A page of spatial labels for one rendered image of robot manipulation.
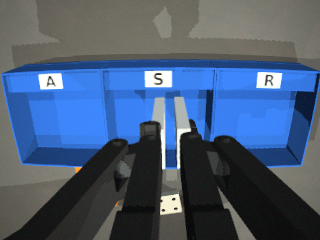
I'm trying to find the white domino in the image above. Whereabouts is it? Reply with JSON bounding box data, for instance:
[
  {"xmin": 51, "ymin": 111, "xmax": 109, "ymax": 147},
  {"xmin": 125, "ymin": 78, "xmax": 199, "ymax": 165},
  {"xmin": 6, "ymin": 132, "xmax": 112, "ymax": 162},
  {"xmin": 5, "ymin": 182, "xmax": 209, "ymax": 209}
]
[{"xmin": 160, "ymin": 190, "xmax": 182, "ymax": 215}]

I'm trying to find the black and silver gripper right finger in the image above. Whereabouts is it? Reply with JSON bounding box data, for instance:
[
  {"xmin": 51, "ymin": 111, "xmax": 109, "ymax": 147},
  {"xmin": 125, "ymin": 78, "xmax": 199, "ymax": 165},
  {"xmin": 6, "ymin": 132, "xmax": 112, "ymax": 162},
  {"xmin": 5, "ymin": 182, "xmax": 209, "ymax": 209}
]
[{"xmin": 174, "ymin": 97, "xmax": 320, "ymax": 240}]

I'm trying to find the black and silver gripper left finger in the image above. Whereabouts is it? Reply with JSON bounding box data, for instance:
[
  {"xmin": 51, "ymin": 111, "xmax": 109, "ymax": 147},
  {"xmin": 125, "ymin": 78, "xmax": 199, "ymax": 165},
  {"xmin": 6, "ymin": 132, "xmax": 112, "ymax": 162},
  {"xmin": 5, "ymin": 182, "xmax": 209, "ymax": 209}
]
[{"xmin": 3, "ymin": 97, "xmax": 166, "ymax": 240}]

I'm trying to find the blue three-compartment bin rack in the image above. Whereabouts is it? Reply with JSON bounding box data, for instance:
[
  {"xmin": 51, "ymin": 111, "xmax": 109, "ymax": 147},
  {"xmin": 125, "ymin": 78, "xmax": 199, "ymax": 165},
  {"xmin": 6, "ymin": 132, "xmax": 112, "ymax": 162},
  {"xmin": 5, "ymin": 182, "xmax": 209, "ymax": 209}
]
[{"xmin": 1, "ymin": 59, "xmax": 320, "ymax": 169}]

